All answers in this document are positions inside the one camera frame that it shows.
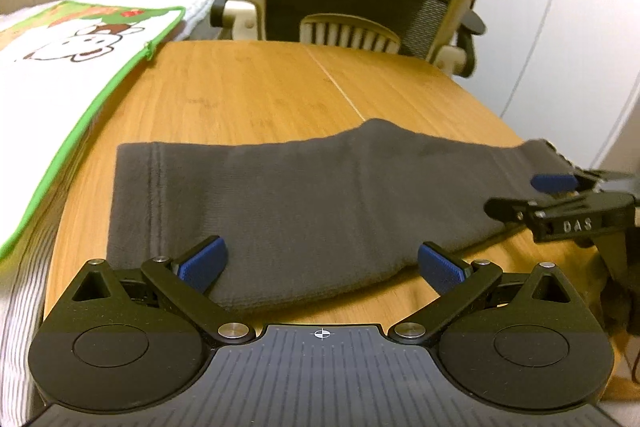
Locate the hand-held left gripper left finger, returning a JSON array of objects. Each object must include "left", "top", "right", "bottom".
[{"left": 70, "top": 235, "right": 256, "bottom": 343}]

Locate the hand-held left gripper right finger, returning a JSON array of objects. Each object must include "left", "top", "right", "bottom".
[{"left": 392, "top": 242, "right": 577, "bottom": 344}]

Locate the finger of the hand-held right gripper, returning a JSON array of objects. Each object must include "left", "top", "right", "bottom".
[
  {"left": 483, "top": 196, "right": 553, "bottom": 225},
  {"left": 530, "top": 169, "right": 640, "bottom": 198}
]

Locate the dark grey garment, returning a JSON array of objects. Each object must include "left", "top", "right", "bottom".
[{"left": 107, "top": 118, "right": 576, "bottom": 314}]

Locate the cream slatted chair support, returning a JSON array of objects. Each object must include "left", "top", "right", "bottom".
[{"left": 299, "top": 13, "right": 402, "bottom": 54}]

